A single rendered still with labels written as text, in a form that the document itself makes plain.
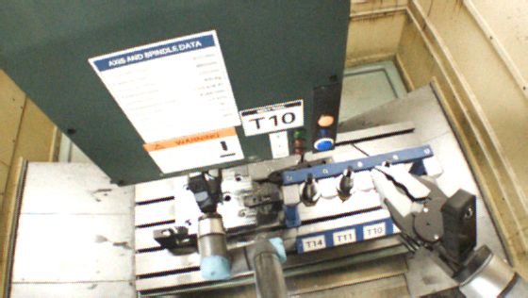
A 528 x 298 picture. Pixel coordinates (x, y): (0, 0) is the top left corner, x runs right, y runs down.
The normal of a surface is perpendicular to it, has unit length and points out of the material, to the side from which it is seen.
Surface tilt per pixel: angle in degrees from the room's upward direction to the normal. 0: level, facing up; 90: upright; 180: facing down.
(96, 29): 90
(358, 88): 0
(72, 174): 24
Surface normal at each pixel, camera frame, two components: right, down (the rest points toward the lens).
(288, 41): 0.16, 0.85
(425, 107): -0.49, -0.37
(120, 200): 0.31, -0.52
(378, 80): -0.10, -0.48
